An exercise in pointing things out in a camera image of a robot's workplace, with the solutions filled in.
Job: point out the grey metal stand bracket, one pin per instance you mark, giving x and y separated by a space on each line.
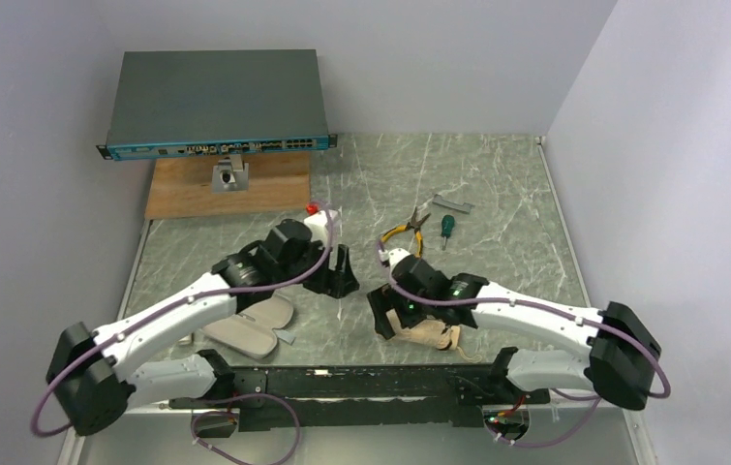
231 174

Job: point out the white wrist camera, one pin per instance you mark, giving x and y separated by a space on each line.
321 224
389 259

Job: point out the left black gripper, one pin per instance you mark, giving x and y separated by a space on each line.
329 275

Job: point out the yellow handled pliers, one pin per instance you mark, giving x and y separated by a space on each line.
414 226

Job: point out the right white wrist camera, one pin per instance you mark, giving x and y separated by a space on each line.
389 259

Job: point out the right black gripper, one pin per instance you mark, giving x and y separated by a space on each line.
388 306

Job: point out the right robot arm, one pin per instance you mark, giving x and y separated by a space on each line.
609 352

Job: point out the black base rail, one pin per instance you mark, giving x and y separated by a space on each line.
267 397

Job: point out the pink umbrella case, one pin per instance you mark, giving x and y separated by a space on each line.
257 331

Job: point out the green handled screwdriver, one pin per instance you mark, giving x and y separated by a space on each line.
448 224

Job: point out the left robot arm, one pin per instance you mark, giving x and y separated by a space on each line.
99 374

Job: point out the grey blue network switch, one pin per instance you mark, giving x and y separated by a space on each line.
186 103

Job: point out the wooden board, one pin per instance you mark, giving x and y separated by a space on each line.
191 187

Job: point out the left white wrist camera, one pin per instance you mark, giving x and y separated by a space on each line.
321 224

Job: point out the beige umbrella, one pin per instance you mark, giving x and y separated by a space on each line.
432 333

